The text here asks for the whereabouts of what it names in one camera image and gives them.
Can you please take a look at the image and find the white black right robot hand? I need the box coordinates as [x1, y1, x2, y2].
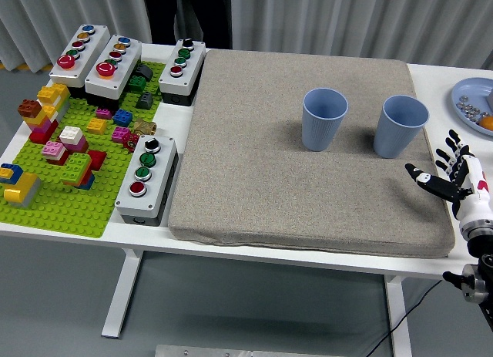
[404, 129, 493, 223]

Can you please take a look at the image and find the light blue plate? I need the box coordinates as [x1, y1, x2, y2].
[451, 77, 493, 136]

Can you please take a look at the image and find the blue ribbed cup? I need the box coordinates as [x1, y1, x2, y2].
[372, 94, 431, 160]
[301, 87, 350, 153]

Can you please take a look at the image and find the five-button control box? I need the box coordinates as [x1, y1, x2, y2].
[84, 34, 143, 111]
[48, 23, 112, 99]

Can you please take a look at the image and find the green studded baseplate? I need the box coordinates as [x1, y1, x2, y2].
[0, 59, 167, 239]

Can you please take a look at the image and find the blue toy brick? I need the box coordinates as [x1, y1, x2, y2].
[112, 108, 134, 127]

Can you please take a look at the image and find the white table leg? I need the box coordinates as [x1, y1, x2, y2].
[100, 248, 144, 339]
[383, 274, 413, 357]

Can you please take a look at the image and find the white pink red brick stack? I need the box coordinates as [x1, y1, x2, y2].
[41, 125, 90, 167]

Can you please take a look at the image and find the white pleated curtain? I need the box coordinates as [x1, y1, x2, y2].
[0, 0, 152, 71]
[230, 0, 493, 71]

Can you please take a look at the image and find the black floor cable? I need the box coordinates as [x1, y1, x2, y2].
[364, 279, 443, 357]

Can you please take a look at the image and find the four-button control box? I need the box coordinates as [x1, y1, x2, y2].
[158, 38, 207, 106]
[114, 135, 180, 227]

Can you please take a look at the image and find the person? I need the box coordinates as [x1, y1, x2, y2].
[139, 0, 234, 50]

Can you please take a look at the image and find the brass valve red handle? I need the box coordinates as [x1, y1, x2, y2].
[122, 118, 158, 153]

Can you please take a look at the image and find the grey-brown fabric mat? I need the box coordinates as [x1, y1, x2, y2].
[168, 49, 456, 259]

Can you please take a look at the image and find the red toy brick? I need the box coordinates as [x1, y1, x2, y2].
[87, 150, 108, 171]

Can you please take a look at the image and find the yellow brown red brick tower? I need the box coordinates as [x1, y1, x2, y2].
[17, 83, 72, 145]

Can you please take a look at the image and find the green orange blue brick stack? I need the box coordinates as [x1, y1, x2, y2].
[59, 152, 96, 191]

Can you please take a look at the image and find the dark green toy brick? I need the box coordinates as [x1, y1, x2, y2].
[127, 75, 146, 94]

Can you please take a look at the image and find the blue yellow grey brick stack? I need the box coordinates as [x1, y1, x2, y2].
[0, 163, 42, 209]

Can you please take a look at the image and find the yellow toy brick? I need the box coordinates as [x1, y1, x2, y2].
[86, 117, 108, 136]

